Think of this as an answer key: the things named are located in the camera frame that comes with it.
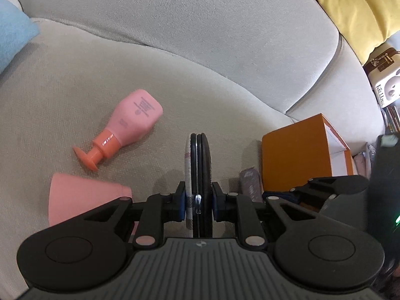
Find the cream bear face suitcase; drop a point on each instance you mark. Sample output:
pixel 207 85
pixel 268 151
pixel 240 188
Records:
pixel 387 81

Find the pink cushion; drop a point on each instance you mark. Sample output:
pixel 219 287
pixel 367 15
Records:
pixel 361 165

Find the pink plastic cup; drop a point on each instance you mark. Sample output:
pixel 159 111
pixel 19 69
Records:
pixel 81 193

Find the light blue pillow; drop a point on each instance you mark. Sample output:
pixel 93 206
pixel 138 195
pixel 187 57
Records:
pixel 12 31

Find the beige fabric sofa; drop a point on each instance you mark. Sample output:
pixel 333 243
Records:
pixel 218 37

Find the pink bottle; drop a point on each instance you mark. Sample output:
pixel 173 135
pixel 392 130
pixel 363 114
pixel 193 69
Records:
pixel 134 115

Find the orange cardboard box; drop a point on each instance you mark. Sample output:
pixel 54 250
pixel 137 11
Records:
pixel 290 156

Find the dark picture card box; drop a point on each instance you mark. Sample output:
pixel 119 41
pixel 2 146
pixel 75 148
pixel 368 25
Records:
pixel 250 184

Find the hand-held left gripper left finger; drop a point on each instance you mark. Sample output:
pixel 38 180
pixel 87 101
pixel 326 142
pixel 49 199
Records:
pixel 180 204

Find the blue printed pillow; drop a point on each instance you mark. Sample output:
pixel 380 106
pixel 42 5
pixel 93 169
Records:
pixel 370 151

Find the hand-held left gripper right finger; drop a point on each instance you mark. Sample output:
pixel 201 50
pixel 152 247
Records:
pixel 216 204

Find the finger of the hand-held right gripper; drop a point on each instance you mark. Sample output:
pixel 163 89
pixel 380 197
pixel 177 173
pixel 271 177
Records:
pixel 279 197
pixel 340 184

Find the yellow pillow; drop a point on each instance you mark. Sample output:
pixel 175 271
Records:
pixel 353 9

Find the stack of books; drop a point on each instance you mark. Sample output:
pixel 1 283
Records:
pixel 393 118

